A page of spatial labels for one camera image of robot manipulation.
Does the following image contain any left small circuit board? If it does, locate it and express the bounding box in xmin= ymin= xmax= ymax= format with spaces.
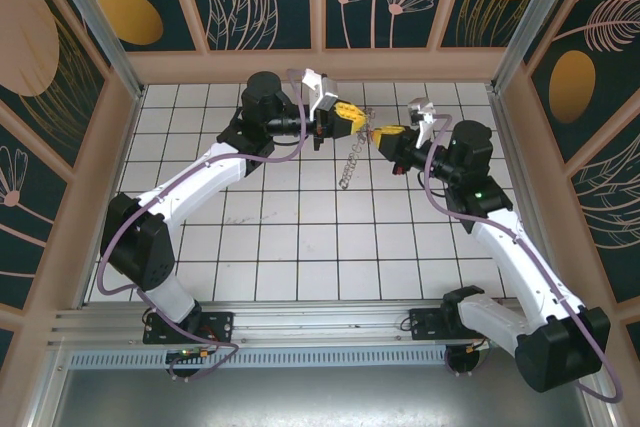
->
xmin=167 ymin=348 xmax=211 ymax=363

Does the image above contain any beige strap with keyrings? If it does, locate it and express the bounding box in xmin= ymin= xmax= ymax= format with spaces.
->
xmin=337 ymin=105 xmax=379 ymax=189

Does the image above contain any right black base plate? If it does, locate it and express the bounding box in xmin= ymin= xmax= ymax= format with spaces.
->
xmin=408 ymin=306 xmax=469 ymax=343

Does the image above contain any aluminium side rail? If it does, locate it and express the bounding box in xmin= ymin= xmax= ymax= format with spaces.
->
xmin=487 ymin=86 xmax=564 ymax=304

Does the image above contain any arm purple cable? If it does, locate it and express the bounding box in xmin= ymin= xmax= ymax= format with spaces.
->
xmin=417 ymin=114 xmax=624 ymax=404
xmin=97 ymin=68 xmax=245 ymax=382

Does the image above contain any slotted grey cable duct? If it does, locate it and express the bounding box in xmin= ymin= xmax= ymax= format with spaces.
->
xmin=67 ymin=350 xmax=591 ymax=371

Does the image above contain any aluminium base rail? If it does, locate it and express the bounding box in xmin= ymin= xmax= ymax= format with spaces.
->
xmin=47 ymin=299 xmax=596 ymax=351

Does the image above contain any aluminium corner post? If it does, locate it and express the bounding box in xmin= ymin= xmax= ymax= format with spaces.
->
xmin=42 ymin=0 xmax=146 ymax=101
xmin=489 ymin=0 xmax=596 ymax=93

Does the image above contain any grey sheet metal panel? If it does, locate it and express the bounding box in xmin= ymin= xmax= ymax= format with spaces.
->
xmin=49 ymin=369 xmax=611 ymax=427

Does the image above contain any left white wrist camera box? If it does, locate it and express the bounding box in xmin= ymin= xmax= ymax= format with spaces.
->
xmin=301 ymin=68 xmax=341 ymax=123

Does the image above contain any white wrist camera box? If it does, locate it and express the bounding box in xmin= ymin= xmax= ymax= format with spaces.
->
xmin=405 ymin=96 xmax=437 ymax=148
xmin=301 ymin=68 xmax=341 ymax=123

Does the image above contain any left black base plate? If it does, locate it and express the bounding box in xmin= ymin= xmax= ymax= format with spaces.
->
xmin=142 ymin=310 xmax=236 ymax=346

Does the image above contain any right aluminium corner post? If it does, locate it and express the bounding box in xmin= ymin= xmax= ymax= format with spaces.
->
xmin=489 ymin=0 xmax=596 ymax=93

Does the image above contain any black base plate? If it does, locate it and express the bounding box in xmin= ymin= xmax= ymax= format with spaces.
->
xmin=142 ymin=310 xmax=236 ymax=346
xmin=408 ymin=306 xmax=469 ymax=343

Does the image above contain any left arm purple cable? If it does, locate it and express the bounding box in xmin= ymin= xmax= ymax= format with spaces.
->
xmin=97 ymin=68 xmax=245 ymax=382

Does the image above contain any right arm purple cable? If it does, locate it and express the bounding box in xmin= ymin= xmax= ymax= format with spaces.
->
xmin=417 ymin=114 xmax=624 ymax=404

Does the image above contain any left aluminium corner post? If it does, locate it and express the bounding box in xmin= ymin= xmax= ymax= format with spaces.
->
xmin=42 ymin=0 xmax=146 ymax=101

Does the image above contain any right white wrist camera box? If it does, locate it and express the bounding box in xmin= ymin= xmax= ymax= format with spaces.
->
xmin=405 ymin=96 xmax=437 ymax=148

